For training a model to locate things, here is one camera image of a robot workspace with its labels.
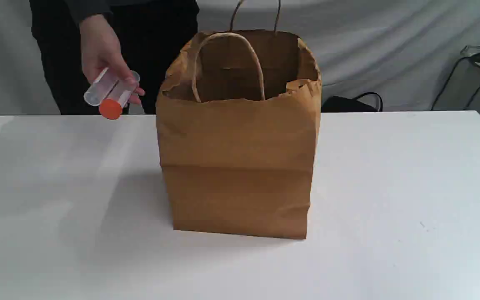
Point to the person in black clothes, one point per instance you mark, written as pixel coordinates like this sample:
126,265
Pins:
151,35

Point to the clear tube with orange cap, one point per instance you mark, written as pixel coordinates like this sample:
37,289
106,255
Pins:
112,107

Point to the black object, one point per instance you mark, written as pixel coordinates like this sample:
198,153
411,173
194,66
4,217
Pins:
338,104

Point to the clear plastic tube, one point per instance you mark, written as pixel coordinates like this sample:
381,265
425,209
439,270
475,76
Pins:
100,87

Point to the brown paper bag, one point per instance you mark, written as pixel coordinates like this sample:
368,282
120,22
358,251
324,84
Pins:
238,117

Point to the person's bare hand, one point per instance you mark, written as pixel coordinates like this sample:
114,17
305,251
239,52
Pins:
100,49

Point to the grey backdrop cloth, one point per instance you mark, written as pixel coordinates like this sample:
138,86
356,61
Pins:
401,49

